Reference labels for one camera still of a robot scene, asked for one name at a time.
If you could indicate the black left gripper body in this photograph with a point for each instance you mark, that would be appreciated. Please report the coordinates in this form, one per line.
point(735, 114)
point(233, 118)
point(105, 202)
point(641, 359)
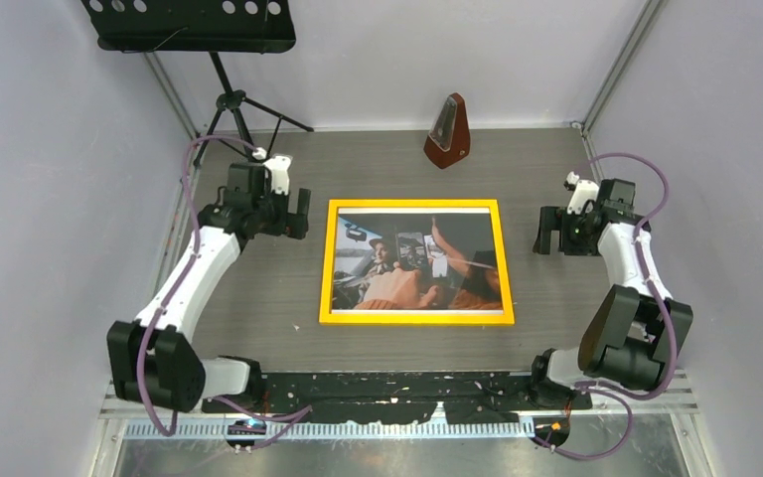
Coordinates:
point(273, 209)

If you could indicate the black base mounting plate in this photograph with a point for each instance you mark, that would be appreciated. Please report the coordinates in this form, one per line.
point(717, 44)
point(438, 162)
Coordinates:
point(400, 397)

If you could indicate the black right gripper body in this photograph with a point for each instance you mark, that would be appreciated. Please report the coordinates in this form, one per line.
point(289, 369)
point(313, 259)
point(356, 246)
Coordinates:
point(573, 238)

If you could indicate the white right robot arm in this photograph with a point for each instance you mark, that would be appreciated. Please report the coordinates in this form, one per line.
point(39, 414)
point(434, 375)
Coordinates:
point(633, 339)

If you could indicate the yellow wooden picture frame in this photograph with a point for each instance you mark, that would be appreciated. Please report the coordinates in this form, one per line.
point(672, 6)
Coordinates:
point(325, 289)

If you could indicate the brown metronome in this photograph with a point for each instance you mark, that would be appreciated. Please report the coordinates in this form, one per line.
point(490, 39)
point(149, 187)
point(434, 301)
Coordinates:
point(449, 139)

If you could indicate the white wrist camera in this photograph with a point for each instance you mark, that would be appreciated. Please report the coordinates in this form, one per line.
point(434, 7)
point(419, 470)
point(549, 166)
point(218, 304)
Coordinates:
point(278, 167)
point(583, 193)

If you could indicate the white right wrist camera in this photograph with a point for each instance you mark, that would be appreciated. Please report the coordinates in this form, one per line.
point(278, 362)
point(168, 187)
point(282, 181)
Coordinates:
point(583, 193)

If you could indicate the black music stand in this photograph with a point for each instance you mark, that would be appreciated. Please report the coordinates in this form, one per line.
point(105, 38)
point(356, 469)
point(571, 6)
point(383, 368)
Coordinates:
point(214, 27)

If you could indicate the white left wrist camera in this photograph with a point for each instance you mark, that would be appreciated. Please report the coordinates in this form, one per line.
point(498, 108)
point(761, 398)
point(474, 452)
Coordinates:
point(278, 167)

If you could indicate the printed photo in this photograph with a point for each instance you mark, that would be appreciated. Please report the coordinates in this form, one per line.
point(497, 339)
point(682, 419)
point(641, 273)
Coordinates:
point(421, 263)

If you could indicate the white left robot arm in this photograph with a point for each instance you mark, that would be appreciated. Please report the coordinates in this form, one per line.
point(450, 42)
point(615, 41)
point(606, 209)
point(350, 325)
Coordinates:
point(151, 357)

